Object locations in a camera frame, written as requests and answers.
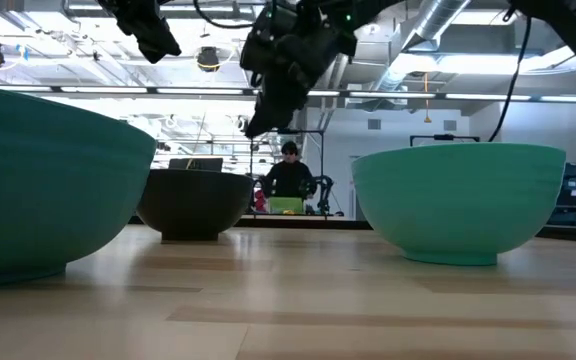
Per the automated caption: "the black aluminium table frame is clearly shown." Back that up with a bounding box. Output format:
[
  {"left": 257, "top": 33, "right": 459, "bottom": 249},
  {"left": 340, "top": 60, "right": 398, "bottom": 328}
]
[{"left": 127, "top": 214, "right": 576, "bottom": 244}]

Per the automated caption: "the yellow hanging cord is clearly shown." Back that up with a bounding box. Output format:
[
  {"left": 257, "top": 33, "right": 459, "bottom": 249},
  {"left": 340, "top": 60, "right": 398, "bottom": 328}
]
[{"left": 421, "top": 72, "right": 433, "bottom": 124}]

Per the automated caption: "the black background stand frame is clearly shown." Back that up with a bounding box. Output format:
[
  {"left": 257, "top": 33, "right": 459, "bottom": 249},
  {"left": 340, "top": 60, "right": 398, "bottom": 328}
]
[{"left": 409, "top": 133, "right": 481, "bottom": 148}]

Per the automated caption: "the green box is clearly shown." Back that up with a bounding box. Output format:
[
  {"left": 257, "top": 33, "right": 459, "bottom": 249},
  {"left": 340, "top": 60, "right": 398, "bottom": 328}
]
[{"left": 267, "top": 196, "right": 305, "bottom": 216}]

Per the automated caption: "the black hanging arm cable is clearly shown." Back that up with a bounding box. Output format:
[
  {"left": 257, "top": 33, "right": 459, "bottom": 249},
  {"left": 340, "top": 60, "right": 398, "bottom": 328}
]
[{"left": 487, "top": 17, "right": 534, "bottom": 144}]

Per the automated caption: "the dark background monitor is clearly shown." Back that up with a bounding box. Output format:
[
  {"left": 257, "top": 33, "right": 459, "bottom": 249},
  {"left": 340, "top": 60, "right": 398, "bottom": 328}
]
[{"left": 168, "top": 157, "right": 224, "bottom": 173}]

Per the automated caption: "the dark teal bowl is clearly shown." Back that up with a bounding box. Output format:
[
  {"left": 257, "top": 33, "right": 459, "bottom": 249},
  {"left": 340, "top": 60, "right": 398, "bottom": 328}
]
[{"left": 0, "top": 83, "right": 158, "bottom": 290}]

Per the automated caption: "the silver ventilation duct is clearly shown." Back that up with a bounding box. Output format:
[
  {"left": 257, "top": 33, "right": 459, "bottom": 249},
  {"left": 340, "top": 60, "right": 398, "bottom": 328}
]
[{"left": 367, "top": 0, "right": 472, "bottom": 94}]

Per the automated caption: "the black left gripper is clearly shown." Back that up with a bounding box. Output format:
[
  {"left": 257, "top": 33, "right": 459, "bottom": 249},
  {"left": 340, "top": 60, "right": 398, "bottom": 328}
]
[{"left": 96, "top": 0, "right": 183, "bottom": 65}]

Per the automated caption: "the person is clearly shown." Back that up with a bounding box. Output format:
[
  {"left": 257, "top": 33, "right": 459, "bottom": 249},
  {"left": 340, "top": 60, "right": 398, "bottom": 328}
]
[{"left": 260, "top": 141, "right": 319, "bottom": 199}]

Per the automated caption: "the black bowl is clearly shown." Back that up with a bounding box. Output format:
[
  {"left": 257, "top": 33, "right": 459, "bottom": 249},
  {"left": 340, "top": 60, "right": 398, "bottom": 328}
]
[{"left": 136, "top": 168, "right": 255, "bottom": 243}]

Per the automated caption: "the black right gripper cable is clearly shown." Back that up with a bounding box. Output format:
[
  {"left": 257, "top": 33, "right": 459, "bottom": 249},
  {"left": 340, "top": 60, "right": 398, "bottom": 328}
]
[{"left": 192, "top": 0, "right": 250, "bottom": 30}]

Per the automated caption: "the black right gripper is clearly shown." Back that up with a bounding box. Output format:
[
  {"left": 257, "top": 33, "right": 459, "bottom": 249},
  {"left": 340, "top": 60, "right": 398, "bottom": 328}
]
[{"left": 240, "top": 0, "right": 359, "bottom": 140}]

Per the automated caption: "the mint green bowl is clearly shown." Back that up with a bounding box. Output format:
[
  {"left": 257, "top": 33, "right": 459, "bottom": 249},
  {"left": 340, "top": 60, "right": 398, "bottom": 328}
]
[{"left": 351, "top": 142, "right": 567, "bottom": 267}]

